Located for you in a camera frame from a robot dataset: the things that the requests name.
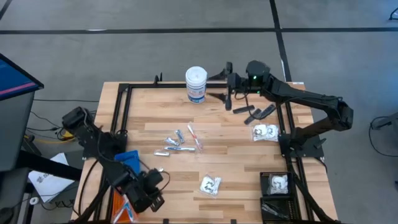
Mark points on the white tape roll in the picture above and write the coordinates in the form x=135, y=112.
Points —
x=34, y=198

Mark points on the white wipes canister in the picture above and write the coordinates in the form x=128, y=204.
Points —
x=196, y=87

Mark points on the black mesh plastic bin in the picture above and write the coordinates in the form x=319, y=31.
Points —
x=264, y=186
x=292, y=214

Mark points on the black chair base leg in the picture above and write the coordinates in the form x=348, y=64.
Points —
x=394, y=15

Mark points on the black monitor stand beam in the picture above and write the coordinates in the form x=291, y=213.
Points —
x=53, y=166

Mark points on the dark monitor with blue screen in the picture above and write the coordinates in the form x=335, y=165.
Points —
x=15, y=124

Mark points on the grey floor stand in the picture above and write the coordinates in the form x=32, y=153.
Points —
x=385, y=123

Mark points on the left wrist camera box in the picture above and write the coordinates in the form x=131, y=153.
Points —
x=153, y=179

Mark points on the red toothbrush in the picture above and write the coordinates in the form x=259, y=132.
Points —
x=195, y=137

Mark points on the white paper sheet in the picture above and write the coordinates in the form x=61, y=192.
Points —
x=46, y=186

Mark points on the orange plastic bin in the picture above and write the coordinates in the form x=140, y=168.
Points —
x=117, y=202

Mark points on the black comb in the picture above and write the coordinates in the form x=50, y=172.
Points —
x=275, y=211
x=251, y=118
x=243, y=109
x=267, y=111

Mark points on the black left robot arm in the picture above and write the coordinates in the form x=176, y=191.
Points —
x=93, y=137

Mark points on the blue plastic bin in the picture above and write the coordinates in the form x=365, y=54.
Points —
x=129, y=157

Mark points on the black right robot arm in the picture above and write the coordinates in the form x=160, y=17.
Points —
x=311, y=96

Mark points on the blue toothbrush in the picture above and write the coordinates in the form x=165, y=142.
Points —
x=132, y=211
x=180, y=148
x=119, y=218

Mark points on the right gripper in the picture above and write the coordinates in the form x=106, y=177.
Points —
x=238, y=83

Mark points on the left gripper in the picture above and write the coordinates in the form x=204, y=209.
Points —
x=140, y=196

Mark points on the vanity pack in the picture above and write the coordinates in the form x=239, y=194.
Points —
x=278, y=184
x=210, y=186
x=273, y=133
x=260, y=132

